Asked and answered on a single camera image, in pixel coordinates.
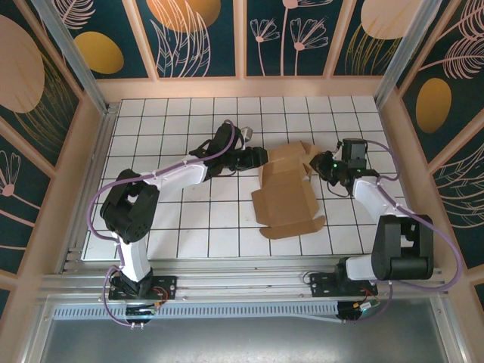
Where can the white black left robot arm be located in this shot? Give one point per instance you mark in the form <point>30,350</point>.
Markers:
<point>177,174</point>

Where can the short aluminium side rail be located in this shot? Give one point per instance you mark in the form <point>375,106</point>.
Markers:
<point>94,170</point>

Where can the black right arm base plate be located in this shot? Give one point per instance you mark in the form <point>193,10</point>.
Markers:
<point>321,285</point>

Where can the brown cardboard box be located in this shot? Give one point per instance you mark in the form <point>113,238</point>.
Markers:
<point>283,196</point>

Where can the grey metal sheet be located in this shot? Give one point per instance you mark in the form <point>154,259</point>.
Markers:
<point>242,342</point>

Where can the small green circuit board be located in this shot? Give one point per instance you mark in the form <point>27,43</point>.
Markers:
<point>140,311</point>
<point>365,307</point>

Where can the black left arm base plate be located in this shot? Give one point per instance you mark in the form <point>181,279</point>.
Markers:
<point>168,285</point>

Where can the aluminium frame post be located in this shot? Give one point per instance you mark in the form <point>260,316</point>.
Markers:
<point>408,49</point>
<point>72,53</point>

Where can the long aluminium mounting rail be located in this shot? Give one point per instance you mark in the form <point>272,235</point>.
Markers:
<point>242,281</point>

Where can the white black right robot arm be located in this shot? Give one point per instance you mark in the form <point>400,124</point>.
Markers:
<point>378,196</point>

